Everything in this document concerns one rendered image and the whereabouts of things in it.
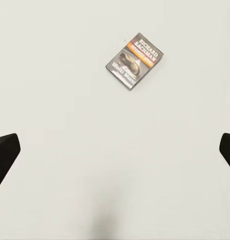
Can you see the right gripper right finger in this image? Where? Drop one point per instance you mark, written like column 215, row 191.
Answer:
column 224, row 147

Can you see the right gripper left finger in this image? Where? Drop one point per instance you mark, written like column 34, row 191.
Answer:
column 9, row 151

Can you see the bed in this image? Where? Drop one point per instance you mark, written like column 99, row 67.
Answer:
column 98, row 161

